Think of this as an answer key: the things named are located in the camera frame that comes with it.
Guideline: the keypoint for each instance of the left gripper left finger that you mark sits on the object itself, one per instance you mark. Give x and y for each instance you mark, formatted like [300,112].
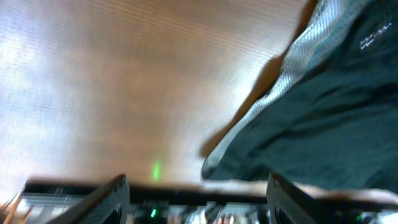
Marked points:
[109,204]

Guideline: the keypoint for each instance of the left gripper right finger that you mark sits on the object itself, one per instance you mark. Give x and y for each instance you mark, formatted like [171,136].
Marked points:
[290,205]

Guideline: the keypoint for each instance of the black shorts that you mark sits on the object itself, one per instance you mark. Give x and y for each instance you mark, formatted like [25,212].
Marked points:
[330,119]

